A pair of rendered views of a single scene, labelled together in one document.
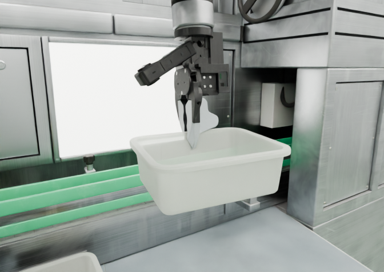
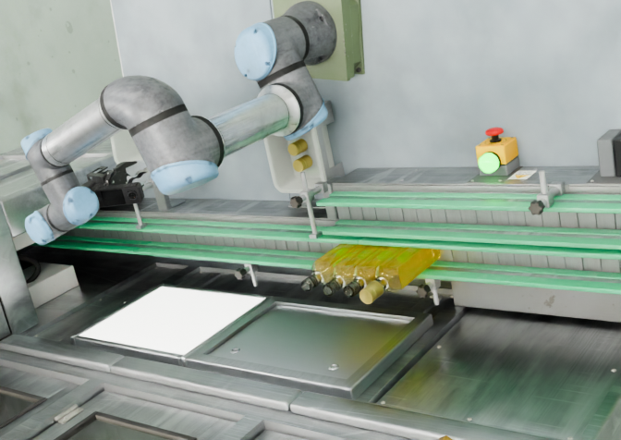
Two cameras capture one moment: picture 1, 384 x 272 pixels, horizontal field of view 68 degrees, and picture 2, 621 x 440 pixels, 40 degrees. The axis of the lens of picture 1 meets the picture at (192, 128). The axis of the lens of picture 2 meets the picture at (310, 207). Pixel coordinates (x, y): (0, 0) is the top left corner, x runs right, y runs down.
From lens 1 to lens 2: 1.83 m
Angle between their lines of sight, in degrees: 45
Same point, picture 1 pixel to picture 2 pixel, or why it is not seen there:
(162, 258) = (249, 182)
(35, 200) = (284, 235)
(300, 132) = not seen: hidden behind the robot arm
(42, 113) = (243, 320)
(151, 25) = (86, 354)
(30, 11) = (173, 374)
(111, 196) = (243, 228)
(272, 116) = (61, 271)
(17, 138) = (278, 314)
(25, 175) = not seen: hidden behind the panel
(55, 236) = (294, 215)
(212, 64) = (95, 176)
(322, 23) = not seen: outside the picture
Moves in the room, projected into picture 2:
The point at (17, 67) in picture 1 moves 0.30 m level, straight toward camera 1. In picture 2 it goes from (225, 348) to (196, 228)
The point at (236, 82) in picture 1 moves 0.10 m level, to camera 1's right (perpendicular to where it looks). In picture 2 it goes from (58, 315) to (36, 296)
